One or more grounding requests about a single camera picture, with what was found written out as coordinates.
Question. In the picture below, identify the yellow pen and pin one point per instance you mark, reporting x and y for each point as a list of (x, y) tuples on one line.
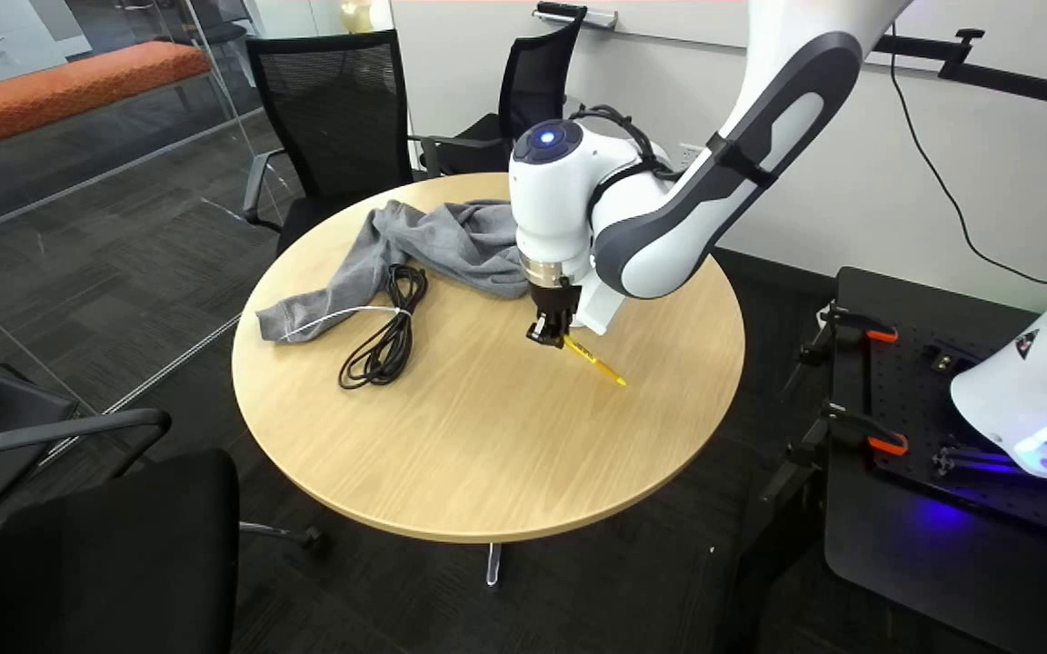
[(600, 367)]

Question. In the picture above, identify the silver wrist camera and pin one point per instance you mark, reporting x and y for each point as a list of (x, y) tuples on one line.
[(597, 310)]

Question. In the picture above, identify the grey crumpled cloth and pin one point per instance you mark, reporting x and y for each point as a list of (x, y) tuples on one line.
[(453, 241)]

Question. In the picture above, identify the chrome table leg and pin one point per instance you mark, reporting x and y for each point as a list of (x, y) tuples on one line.
[(493, 564)]

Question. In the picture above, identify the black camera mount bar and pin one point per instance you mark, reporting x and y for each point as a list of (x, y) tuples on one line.
[(1007, 79)]

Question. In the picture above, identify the black robot mounting cart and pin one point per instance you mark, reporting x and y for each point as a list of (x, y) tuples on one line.
[(911, 546)]

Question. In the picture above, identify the black wall bracket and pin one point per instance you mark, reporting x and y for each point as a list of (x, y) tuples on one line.
[(563, 12)]

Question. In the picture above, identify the black mesh office chair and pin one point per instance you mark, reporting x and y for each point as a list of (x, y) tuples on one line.
[(329, 110), (535, 86), (111, 556), (62, 425)]

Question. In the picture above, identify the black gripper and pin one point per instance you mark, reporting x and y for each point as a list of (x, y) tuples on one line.
[(554, 300)]

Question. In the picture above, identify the orange upholstered bench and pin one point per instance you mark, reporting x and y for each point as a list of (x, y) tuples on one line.
[(62, 96)]

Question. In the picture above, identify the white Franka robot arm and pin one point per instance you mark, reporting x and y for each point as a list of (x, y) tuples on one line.
[(671, 230)]

